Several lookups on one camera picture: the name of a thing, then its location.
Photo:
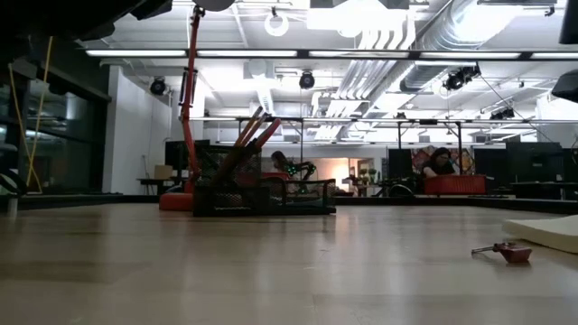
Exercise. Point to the silver ventilation duct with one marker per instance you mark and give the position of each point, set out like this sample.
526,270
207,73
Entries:
451,36

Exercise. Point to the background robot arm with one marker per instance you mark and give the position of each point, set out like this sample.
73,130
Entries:
303,168

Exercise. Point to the black computer monitor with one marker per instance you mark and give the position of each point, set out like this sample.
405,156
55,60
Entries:
174,153
533,160

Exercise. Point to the yellow sticky note pad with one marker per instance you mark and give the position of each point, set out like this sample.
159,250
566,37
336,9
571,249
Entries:
546,232

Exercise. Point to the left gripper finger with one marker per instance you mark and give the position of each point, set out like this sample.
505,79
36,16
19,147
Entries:
151,6

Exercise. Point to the red plastic crate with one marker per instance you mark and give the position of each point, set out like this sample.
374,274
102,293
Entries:
454,185

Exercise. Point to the long overhead light bar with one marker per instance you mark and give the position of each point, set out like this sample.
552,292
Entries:
135,52

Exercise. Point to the person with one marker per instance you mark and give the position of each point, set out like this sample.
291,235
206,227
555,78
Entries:
438,162
279,160

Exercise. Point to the red desk lamp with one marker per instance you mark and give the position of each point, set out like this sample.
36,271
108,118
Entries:
174,202

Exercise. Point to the background black rig frame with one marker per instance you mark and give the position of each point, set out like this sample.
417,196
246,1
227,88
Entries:
289,119
429,121

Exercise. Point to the black aluminium table frame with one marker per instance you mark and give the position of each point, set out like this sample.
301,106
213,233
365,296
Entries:
384,200

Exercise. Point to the red plastic bin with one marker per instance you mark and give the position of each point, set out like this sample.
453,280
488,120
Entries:
275,175

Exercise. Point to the black mesh desk organizer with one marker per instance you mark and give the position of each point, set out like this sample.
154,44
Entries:
235,201

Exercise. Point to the cardboard box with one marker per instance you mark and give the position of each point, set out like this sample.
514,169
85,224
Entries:
162,172

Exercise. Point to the black ceiling spotlight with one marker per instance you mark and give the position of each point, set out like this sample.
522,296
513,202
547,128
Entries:
307,80
157,86
502,114
458,79

